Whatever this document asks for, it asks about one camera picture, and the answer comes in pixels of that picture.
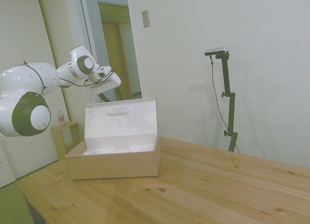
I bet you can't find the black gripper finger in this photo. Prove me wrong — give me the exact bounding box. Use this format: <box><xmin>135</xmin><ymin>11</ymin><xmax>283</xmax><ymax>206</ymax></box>
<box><xmin>97</xmin><ymin>92</ymin><xmax>110</xmax><ymax>104</ymax></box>
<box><xmin>114</xmin><ymin>87</ymin><xmax>124</xmax><ymax>101</ymax></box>

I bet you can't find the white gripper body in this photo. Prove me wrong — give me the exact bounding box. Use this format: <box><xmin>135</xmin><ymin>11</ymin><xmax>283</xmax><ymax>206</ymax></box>
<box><xmin>87</xmin><ymin>73</ymin><xmax>122</xmax><ymax>97</ymax></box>

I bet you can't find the brown cardboard box white inside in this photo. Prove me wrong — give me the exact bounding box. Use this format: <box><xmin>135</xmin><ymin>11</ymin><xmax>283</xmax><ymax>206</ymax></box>
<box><xmin>64</xmin><ymin>97</ymin><xmax>162</xmax><ymax>181</ymax></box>

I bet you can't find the brown wooden door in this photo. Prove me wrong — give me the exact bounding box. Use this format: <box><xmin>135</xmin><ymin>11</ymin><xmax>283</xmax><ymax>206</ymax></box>
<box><xmin>101</xmin><ymin>19</ymin><xmax>133</xmax><ymax>97</ymax></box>

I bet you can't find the small clear bottle red label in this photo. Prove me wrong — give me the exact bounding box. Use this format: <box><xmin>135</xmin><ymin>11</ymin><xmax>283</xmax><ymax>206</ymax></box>
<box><xmin>56</xmin><ymin>110</ymin><xmax>67</xmax><ymax>126</ymax></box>

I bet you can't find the small wooden cube shelf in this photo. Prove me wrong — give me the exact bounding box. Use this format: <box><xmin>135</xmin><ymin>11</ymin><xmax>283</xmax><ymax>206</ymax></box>
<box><xmin>50</xmin><ymin>121</ymin><xmax>81</xmax><ymax>161</ymax></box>

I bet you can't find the white cabinet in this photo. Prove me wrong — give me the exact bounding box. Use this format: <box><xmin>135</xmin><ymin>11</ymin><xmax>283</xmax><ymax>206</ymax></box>
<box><xmin>0</xmin><ymin>133</ymin><xmax>17</xmax><ymax>189</ymax></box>

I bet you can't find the green sofa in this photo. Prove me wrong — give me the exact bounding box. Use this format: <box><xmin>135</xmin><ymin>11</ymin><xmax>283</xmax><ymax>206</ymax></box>
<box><xmin>0</xmin><ymin>182</ymin><xmax>34</xmax><ymax>224</ymax></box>

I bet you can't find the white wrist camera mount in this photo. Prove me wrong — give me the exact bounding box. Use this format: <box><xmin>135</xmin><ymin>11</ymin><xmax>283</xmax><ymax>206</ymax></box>
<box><xmin>94</xmin><ymin>66</ymin><xmax>112</xmax><ymax>80</ymax></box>

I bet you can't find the white door frame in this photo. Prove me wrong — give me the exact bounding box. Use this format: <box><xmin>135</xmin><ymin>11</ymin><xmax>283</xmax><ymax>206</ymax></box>
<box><xmin>64</xmin><ymin>0</ymin><xmax>147</xmax><ymax>106</ymax></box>

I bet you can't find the black cable on robot arm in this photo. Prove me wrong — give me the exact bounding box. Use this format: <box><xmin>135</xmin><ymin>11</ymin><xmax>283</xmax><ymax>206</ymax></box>
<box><xmin>23</xmin><ymin>60</ymin><xmax>117</xmax><ymax>96</ymax></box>

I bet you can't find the beige wall switch plate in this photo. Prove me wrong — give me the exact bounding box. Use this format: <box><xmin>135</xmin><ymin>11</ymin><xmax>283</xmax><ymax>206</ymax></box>
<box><xmin>141</xmin><ymin>9</ymin><xmax>151</xmax><ymax>29</ymax></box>

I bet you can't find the grey exterior camera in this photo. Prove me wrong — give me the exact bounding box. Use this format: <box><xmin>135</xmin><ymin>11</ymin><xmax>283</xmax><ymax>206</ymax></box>
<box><xmin>203</xmin><ymin>47</ymin><xmax>229</xmax><ymax>57</ymax></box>

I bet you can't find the black camera stand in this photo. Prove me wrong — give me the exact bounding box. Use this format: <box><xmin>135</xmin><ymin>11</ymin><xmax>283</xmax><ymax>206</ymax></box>
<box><xmin>215</xmin><ymin>51</ymin><xmax>239</xmax><ymax>153</ymax></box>

